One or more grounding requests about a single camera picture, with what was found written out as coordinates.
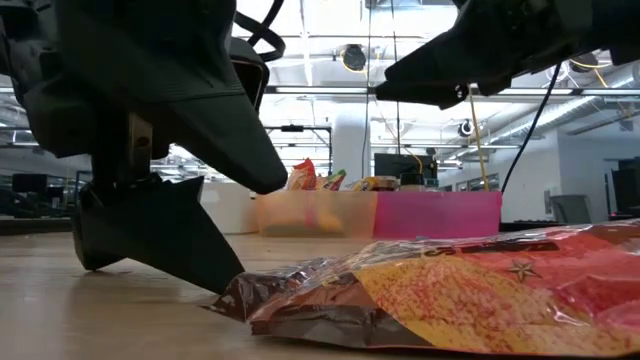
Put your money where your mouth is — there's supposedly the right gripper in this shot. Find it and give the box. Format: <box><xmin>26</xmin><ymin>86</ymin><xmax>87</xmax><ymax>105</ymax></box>
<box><xmin>373</xmin><ymin>0</ymin><xmax>640</xmax><ymax>111</ymax></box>

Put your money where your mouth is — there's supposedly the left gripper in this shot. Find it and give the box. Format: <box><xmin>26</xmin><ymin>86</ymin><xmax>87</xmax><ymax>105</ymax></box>
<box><xmin>0</xmin><ymin>0</ymin><xmax>290</xmax><ymax>196</ymax></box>

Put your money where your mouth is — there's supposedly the purple label spice bottle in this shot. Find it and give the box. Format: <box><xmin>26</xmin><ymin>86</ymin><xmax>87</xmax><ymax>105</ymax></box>
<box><xmin>399</xmin><ymin>172</ymin><xmax>426</xmax><ymax>193</ymax></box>

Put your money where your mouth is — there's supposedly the green and red ramen pack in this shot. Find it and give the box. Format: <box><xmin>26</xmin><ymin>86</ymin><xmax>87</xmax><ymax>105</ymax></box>
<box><xmin>323</xmin><ymin>168</ymin><xmax>348</xmax><ymax>192</ymax></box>

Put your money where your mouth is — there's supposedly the orange ramen pack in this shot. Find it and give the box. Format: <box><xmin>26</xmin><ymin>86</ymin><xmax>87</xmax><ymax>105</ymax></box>
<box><xmin>285</xmin><ymin>157</ymin><xmax>318</xmax><ymax>192</ymax></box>

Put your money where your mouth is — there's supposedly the taco mix packet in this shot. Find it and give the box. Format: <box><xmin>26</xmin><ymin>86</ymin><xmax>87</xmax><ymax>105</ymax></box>
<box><xmin>205</xmin><ymin>218</ymin><xmax>640</xmax><ymax>358</ymax></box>

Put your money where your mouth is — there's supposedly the white plastic bin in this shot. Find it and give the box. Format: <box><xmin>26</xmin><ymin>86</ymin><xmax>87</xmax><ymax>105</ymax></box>
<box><xmin>198</xmin><ymin>181</ymin><xmax>260</xmax><ymax>235</ymax></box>

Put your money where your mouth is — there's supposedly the black monitor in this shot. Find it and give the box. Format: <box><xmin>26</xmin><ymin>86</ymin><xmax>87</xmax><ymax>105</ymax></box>
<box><xmin>373</xmin><ymin>153</ymin><xmax>439</xmax><ymax>182</ymax></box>
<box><xmin>609</xmin><ymin>158</ymin><xmax>640</xmax><ymax>217</ymax></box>

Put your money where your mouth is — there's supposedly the white building column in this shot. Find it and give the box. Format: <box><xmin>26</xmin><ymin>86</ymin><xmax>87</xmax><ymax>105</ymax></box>
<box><xmin>331</xmin><ymin>103</ymin><xmax>374</xmax><ymax>186</ymax></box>

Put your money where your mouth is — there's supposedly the pink plastic bin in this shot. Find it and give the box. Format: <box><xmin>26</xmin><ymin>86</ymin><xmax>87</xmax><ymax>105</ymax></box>
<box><xmin>373</xmin><ymin>190</ymin><xmax>504</xmax><ymax>240</ymax></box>

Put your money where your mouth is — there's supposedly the orange plastic bin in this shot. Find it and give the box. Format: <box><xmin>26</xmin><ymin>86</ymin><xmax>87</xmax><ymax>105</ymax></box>
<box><xmin>256</xmin><ymin>189</ymin><xmax>379</xmax><ymax>239</ymax></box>

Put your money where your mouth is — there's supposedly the grey chair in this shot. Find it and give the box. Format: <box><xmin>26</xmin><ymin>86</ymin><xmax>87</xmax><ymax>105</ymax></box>
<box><xmin>548</xmin><ymin>193</ymin><xmax>595</xmax><ymax>225</ymax></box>

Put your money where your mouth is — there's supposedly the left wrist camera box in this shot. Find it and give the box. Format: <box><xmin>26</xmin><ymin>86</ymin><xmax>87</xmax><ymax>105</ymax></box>
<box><xmin>228</xmin><ymin>37</ymin><xmax>272</xmax><ymax>114</ymax></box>

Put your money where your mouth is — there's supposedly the yellow cable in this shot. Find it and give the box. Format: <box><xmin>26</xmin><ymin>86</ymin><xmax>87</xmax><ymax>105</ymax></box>
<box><xmin>467</xmin><ymin>84</ymin><xmax>490</xmax><ymax>194</ymax></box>

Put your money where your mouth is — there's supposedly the black ceiling cable reel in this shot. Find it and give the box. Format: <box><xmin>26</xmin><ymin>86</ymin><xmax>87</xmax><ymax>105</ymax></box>
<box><xmin>569</xmin><ymin>52</ymin><xmax>601</xmax><ymax>75</ymax></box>
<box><xmin>341</xmin><ymin>43</ymin><xmax>369</xmax><ymax>73</ymax></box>

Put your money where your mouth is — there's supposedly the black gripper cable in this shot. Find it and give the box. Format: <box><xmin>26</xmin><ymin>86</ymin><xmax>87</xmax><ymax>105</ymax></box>
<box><xmin>233</xmin><ymin>0</ymin><xmax>287</xmax><ymax>64</ymax></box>
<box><xmin>499</xmin><ymin>62</ymin><xmax>564</xmax><ymax>197</ymax></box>

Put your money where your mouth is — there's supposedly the black metal rig frame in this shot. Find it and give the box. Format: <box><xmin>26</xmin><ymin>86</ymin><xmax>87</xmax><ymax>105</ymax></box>
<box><xmin>264</xmin><ymin>125</ymin><xmax>334</xmax><ymax>192</ymax></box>

